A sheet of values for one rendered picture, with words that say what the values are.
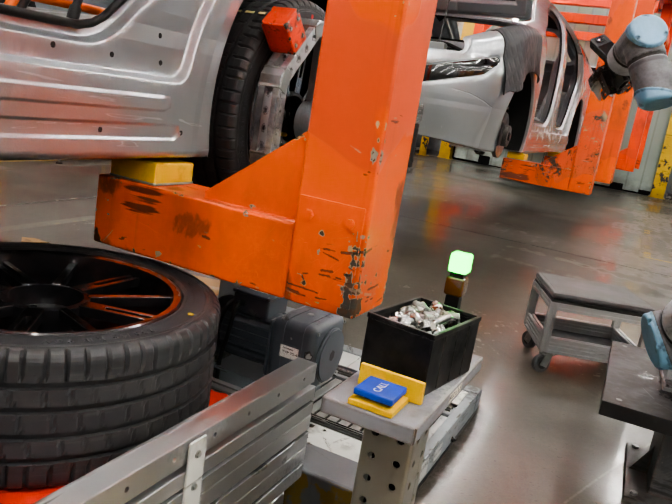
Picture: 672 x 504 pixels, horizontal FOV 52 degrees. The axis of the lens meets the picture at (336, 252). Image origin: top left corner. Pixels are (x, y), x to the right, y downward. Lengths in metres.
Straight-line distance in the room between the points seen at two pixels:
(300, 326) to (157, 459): 0.66
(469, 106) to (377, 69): 3.17
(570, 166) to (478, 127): 1.15
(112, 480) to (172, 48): 0.95
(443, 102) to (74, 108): 3.25
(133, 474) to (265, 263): 0.55
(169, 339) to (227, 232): 0.34
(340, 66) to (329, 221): 0.29
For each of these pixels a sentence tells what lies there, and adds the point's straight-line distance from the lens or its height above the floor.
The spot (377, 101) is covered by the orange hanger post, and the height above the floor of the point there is 0.94.
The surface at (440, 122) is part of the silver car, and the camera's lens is 4.42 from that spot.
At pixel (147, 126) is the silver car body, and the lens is 1.53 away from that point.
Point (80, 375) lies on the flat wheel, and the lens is 1.13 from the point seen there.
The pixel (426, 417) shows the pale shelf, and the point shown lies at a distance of 1.17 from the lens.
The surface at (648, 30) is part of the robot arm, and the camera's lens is 1.86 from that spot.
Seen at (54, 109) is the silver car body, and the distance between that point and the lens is 1.35.
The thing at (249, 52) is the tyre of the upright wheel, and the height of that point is 1.01.
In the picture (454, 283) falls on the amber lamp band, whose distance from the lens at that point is 1.45.
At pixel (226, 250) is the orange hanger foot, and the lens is 1.46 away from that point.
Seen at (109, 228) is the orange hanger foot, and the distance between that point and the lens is 1.66.
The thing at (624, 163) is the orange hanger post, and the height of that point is 0.63.
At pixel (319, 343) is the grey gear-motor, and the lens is 1.65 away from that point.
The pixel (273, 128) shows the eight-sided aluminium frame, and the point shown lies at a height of 0.83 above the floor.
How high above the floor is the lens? 0.94
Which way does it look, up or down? 13 degrees down
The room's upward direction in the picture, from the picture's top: 9 degrees clockwise
